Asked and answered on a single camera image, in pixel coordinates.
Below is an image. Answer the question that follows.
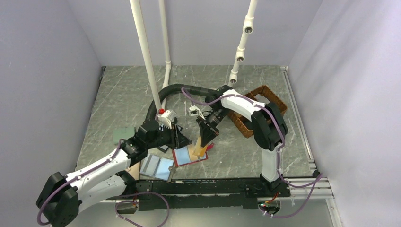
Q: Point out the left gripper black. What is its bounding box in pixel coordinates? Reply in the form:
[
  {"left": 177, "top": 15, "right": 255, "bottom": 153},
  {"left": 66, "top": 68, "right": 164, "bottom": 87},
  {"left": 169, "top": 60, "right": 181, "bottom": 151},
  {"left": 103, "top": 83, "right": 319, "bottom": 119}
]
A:
[{"left": 146, "top": 122, "right": 192, "bottom": 149}]

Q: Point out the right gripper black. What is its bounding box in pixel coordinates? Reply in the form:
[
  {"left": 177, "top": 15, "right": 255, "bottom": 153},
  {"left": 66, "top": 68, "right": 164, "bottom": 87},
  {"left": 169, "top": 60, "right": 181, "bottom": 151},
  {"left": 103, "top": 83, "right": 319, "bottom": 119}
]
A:
[{"left": 196, "top": 107, "right": 231, "bottom": 148}]

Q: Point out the red card holder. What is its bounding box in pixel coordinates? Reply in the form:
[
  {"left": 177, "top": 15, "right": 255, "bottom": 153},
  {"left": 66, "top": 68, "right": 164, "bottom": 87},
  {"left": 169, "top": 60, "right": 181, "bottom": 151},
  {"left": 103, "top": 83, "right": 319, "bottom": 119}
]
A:
[{"left": 172, "top": 143, "right": 214, "bottom": 167}]

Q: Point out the gold VIP credit card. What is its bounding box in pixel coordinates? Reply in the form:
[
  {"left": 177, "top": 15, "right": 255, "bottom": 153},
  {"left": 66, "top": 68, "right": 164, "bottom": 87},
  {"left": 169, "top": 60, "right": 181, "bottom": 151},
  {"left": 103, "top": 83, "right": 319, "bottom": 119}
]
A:
[{"left": 192, "top": 136, "right": 208, "bottom": 158}]

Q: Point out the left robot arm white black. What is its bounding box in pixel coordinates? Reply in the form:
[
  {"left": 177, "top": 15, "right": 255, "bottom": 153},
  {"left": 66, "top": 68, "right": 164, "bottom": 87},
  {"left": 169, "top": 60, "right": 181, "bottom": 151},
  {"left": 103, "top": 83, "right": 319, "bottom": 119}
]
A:
[{"left": 36, "top": 120, "right": 192, "bottom": 227}]

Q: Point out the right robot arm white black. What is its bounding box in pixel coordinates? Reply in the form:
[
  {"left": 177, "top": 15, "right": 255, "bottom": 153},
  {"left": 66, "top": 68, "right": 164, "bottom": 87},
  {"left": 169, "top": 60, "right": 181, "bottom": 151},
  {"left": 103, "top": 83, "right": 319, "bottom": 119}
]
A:
[{"left": 196, "top": 85, "right": 288, "bottom": 196}]

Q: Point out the black card holder open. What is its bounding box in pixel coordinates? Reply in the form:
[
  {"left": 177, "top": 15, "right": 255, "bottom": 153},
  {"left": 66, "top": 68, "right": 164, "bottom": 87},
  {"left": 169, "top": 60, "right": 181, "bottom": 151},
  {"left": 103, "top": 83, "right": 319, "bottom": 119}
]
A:
[{"left": 158, "top": 125, "right": 183, "bottom": 153}]

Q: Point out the grey card holder open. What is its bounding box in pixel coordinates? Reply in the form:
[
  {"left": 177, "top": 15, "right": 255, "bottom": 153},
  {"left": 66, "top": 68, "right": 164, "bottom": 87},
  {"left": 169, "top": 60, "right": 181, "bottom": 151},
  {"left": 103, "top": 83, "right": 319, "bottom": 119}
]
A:
[{"left": 139, "top": 154, "right": 174, "bottom": 182}]

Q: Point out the green card holder closed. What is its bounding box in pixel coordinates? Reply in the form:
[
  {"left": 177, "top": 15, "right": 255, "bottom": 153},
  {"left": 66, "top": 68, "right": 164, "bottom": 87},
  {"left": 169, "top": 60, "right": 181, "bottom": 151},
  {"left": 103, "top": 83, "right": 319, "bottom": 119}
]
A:
[{"left": 113, "top": 126, "right": 135, "bottom": 145}]

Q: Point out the brown wicker basket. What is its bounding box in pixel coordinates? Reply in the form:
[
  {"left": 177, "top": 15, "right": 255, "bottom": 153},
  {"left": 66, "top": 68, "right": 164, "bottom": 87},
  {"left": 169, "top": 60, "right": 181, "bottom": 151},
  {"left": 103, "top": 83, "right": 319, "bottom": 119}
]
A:
[{"left": 228, "top": 85, "right": 288, "bottom": 138}]

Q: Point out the white pipe rear left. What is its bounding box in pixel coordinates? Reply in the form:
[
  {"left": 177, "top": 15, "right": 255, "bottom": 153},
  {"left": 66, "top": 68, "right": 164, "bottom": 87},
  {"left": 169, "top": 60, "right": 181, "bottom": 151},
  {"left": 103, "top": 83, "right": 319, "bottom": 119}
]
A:
[{"left": 158, "top": 0, "right": 172, "bottom": 89}]

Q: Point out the white pipe with lights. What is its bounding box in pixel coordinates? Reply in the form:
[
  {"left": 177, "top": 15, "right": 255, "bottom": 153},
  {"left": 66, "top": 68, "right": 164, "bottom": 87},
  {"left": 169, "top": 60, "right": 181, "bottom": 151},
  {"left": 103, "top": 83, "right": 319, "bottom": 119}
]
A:
[{"left": 228, "top": 0, "right": 258, "bottom": 87}]

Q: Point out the white pipe front left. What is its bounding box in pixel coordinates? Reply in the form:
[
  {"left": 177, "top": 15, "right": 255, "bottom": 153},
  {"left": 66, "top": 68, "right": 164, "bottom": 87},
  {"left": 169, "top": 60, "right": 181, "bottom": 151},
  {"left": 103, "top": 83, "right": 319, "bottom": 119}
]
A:
[{"left": 129, "top": 0, "right": 161, "bottom": 109}]

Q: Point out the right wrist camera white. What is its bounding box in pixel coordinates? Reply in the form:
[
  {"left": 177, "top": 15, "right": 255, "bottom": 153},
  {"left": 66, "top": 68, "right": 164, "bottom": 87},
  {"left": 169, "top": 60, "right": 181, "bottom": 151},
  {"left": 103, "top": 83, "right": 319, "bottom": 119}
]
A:
[{"left": 188, "top": 105, "right": 203, "bottom": 117}]

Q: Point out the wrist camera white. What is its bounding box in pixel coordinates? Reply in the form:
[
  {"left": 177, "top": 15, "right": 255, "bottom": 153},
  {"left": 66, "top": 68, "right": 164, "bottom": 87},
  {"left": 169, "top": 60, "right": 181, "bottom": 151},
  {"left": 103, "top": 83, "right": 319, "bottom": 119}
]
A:
[
  {"left": 188, "top": 105, "right": 203, "bottom": 117},
  {"left": 157, "top": 108, "right": 176, "bottom": 129}
]

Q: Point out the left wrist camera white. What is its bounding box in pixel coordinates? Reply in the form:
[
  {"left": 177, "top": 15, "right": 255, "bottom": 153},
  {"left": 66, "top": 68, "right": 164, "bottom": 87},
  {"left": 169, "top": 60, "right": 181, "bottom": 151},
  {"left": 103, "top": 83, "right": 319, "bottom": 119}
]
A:
[{"left": 157, "top": 108, "right": 176, "bottom": 129}]

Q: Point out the black corrugated hose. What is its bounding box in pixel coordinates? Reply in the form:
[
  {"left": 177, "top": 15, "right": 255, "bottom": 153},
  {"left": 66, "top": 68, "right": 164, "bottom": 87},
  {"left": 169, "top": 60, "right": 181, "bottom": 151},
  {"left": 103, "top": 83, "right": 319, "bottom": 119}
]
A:
[{"left": 145, "top": 83, "right": 226, "bottom": 123}]

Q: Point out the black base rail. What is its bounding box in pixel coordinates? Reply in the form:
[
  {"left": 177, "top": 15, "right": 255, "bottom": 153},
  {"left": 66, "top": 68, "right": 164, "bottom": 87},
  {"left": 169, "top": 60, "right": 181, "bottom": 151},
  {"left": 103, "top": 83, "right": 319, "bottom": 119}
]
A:
[{"left": 105, "top": 177, "right": 292, "bottom": 211}]

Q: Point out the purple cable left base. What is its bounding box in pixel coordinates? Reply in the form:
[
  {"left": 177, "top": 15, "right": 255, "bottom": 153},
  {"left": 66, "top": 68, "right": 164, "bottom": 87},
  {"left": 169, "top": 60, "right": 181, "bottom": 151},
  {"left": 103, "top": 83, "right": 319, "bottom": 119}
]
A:
[{"left": 115, "top": 192, "right": 170, "bottom": 227}]

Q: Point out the purple cable base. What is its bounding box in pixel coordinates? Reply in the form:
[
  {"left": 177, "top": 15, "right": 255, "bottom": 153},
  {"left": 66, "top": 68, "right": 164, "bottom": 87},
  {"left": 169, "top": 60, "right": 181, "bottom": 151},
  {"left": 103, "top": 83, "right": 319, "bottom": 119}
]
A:
[
  {"left": 115, "top": 192, "right": 170, "bottom": 227},
  {"left": 257, "top": 172, "right": 323, "bottom": 219}
]

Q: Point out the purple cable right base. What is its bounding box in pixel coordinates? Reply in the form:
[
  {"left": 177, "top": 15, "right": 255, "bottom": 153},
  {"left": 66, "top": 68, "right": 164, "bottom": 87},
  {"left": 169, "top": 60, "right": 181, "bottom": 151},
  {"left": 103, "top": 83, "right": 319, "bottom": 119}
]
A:
[{"left": 257, "top": 172, "right": 323, "bottom": 219}]

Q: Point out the aluminium frame rail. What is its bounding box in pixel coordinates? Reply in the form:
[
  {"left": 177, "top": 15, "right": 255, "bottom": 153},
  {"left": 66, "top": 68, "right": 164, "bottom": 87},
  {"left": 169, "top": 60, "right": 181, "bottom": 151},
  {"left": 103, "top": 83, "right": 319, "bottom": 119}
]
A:
[{"left": 282, "top": 67, "right": 335, "bottom": 200}]

